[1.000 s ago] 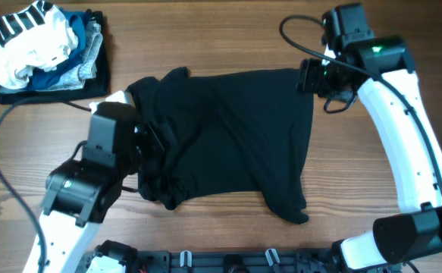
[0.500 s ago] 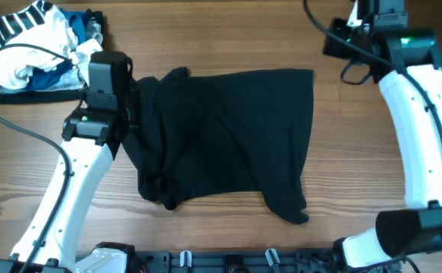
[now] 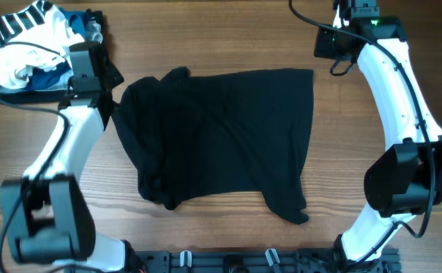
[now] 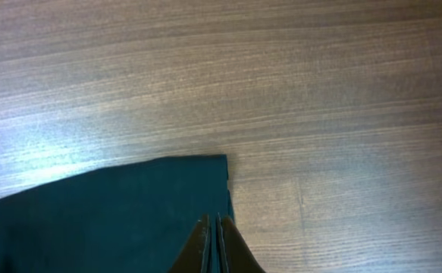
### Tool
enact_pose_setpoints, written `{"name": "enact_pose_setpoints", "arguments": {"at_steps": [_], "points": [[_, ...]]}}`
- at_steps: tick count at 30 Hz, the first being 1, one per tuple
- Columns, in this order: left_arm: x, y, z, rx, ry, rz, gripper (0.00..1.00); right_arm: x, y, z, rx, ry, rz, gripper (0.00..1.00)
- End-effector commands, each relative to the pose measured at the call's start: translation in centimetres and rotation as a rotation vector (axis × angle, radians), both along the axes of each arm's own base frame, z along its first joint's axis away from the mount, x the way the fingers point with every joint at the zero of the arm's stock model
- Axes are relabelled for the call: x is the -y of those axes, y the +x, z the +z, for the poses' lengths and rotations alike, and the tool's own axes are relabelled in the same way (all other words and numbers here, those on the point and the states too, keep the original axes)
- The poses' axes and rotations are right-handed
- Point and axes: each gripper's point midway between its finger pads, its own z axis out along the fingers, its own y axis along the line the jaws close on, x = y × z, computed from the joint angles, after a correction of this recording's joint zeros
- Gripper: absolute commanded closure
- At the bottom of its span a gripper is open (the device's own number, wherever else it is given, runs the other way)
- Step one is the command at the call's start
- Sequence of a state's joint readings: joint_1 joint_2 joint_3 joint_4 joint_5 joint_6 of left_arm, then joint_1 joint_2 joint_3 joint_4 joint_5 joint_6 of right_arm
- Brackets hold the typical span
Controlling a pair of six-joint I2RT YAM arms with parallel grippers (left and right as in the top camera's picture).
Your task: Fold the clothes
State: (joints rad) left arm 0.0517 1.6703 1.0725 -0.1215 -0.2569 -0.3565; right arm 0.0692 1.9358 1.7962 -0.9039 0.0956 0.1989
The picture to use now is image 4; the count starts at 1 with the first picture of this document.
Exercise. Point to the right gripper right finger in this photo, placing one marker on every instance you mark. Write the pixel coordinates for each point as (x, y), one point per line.
(234, 256)

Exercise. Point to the black t-shirt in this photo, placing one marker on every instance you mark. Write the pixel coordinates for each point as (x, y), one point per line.
(129, 218)

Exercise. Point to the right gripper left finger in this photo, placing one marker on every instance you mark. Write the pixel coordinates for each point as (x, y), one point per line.
(195, 255)

